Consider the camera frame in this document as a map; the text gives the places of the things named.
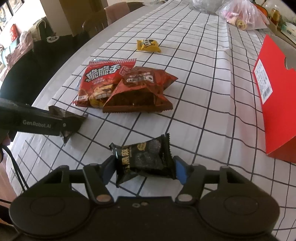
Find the black cable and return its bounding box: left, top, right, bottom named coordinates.
left=0, top=143, right=31, bottom=204

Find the black sesame snack packet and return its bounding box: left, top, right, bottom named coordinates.
left=109, top=133, right=176, bottom=186

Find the red lion snack bag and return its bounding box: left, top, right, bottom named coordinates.
left=73, top=58, right=137, bottom=108

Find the amber bottle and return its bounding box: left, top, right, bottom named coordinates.
left=270, top=8, right=280, bottom=25

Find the white black grid tablecloth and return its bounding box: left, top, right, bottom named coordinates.
left=12, top=1, right=295, bottom=240

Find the clear plastic bag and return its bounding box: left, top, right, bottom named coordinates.
left=189, top=0, right=228, bottom=14

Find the black chair with jacket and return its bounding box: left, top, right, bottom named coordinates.
left=1, top=31, right=90, bottom=105

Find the red cardboard box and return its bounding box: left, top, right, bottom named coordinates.
left=253, top=35, right=295, bottom=163

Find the pink plastic bag of snacks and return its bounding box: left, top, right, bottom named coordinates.
left=216, top=0, right=269, bottom=30

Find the tissue box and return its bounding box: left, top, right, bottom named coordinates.
left=281, top=22, right=295, bottom=39

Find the brown Oreo snack bag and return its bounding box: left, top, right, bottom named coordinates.
left=102, top=66, right=178, bottom=113

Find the wooden chair with pink towel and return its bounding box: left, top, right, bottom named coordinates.
left=82, top=1, right=144, bottom=38

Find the yellow snack packet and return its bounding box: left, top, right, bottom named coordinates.
left=137, top=39, right=161, bottom=53

